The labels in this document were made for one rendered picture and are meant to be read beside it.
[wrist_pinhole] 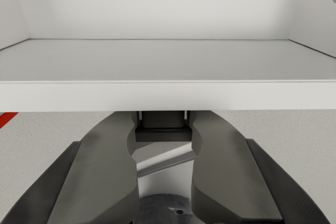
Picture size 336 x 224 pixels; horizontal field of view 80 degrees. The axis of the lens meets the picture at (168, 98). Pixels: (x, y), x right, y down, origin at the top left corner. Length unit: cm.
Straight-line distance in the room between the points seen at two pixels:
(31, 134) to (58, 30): 134
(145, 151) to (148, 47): 26
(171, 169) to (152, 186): 5
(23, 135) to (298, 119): 171
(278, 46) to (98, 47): 14
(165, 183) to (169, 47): 27
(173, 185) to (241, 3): 30
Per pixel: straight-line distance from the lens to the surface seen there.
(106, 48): 16
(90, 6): 19
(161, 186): 39
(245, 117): 133
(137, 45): 17
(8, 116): 72
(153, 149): 38
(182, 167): 35
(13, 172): 183
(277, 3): 21
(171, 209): 39
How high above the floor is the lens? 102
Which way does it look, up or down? 62 degrees down
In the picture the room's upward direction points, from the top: 176 degrees clockwise
